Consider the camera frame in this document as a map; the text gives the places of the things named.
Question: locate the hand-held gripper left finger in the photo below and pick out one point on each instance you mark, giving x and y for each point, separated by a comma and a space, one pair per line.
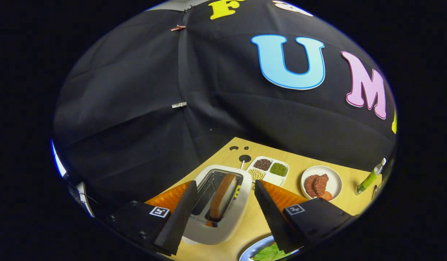
180, 214

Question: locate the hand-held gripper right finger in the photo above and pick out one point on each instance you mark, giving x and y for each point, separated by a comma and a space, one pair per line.
272, 214

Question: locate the green lettuce leaf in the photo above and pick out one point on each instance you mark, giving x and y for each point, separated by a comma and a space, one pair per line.
270, 253

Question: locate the toasted bread slice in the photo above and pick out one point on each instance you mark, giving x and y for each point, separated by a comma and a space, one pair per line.
223, 195

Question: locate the white toaster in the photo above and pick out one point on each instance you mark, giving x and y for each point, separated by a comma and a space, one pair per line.
238, 217

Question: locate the white divided bean dish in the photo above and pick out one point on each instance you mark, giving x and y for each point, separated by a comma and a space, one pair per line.
268, 178

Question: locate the blue round plate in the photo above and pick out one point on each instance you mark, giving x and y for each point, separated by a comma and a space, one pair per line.
249, 252

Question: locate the brown meat piece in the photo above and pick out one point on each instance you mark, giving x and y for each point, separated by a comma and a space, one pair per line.
316, 185

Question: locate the orange tomato slice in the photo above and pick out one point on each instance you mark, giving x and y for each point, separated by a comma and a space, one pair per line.
328, 196

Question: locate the round white meat plate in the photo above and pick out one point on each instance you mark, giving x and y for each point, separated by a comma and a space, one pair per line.
334, 177

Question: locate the green label drink bottle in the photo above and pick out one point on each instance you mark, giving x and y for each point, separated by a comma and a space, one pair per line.
368, 179

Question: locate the silver cloth clip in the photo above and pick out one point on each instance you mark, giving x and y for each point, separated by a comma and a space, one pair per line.
179, 105

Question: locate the black backdrop cloth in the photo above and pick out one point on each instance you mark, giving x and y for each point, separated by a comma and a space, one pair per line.
136, 90

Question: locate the red cloth clip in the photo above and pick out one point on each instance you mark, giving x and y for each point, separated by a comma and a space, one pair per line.
178, 28

